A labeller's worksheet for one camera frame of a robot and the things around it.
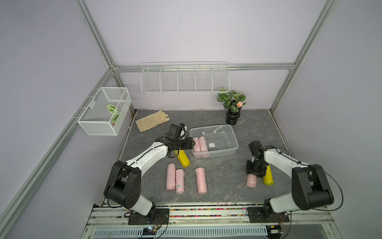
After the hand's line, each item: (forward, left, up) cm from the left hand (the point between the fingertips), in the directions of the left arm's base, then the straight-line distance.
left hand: (191, 144), depth 87 cm
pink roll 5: (-21, -32, -8) cm, 39 cm away
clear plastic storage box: (+9, -16, -12) cm, 22 cm away
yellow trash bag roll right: (-21, -42, -8) cm, 48 cm away
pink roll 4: (+1, -8, -7) cm, 11 cm away
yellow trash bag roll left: (-4, +5, -9) cm, 11 cm away
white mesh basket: (+15, +47, +15) cm, 52 cm away
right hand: (-15, -34, -11) cm, 39 cm away
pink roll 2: (-19, -5, -9) cm, 21 cm away
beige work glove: (+32, +29, -13) cm, 45 cm away
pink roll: (-17, +13, -9) cm, 23 cm away
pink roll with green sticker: (-18, +8, -9) cm, 21 cm away
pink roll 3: (+3, -4, -8) cm, 10 cm away
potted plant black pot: (+22, -28, +11) cm, 38 cm away
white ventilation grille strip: (-40, +28, -13) cm, 50 cm away
